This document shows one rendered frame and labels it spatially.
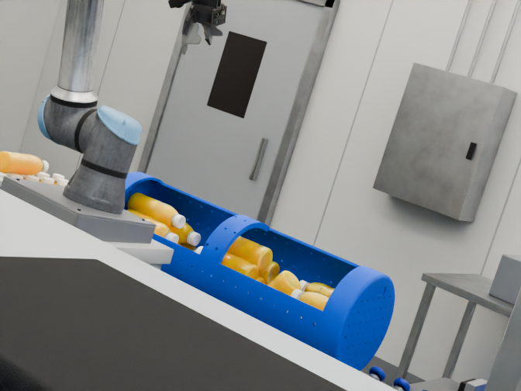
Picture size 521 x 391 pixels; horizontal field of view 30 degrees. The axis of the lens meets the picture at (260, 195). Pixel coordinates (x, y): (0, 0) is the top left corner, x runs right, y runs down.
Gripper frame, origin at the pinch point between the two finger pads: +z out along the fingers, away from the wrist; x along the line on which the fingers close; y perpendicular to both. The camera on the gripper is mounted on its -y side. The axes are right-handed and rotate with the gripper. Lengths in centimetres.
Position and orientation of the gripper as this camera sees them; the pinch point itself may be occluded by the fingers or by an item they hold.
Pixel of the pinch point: (194, 47)
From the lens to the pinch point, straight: 285.2
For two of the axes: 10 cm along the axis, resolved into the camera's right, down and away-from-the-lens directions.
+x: 5.3, -3.2, 7.8
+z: -1.2, 8.9, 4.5
